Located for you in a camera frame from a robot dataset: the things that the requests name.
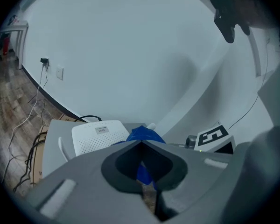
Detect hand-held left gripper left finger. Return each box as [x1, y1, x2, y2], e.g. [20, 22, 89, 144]
[25, 140, 160, 224]

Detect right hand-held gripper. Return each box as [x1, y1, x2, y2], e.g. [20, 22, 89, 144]
[185, 124, 237, 154]

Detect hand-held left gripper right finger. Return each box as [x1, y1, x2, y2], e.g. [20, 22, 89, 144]
[141, 140, 233, 223]

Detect white router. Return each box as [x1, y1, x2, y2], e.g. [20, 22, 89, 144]
[58, 119, 157, 162]

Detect blue cloth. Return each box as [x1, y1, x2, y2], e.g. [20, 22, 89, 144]
[111, 125, 167, 192]

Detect grey flat panel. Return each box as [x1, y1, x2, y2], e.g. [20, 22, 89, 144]
[41, 119, 148, 180]

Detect plain brown cardboard box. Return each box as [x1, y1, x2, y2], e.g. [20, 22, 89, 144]
[30, 125, 50, 184]

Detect printed brown cardboard box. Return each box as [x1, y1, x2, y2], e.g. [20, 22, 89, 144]
[57, 114, 81, 124]

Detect person's head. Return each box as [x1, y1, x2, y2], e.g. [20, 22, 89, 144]
[207, 0, 280, 36]

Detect white desk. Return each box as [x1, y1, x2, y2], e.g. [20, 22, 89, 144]
[0, 19, 29, 70]

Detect thick black power cable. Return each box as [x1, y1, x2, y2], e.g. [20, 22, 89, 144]
[12, 131, 48, 194]

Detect black cable loop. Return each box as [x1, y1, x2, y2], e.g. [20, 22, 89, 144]
[74, 114, 102, 124]

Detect thin black wall cable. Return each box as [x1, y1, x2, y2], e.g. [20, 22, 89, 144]
[228, 38, 272, 131]

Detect white charger cable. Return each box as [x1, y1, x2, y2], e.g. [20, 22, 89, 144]
[1, 63, 48, 184]

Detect black head camera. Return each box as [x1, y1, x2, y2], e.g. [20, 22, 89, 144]
[213, 7, 237, 44]

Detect white wall socket plate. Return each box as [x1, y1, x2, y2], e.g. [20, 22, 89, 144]
[56, 65, 64, 81]

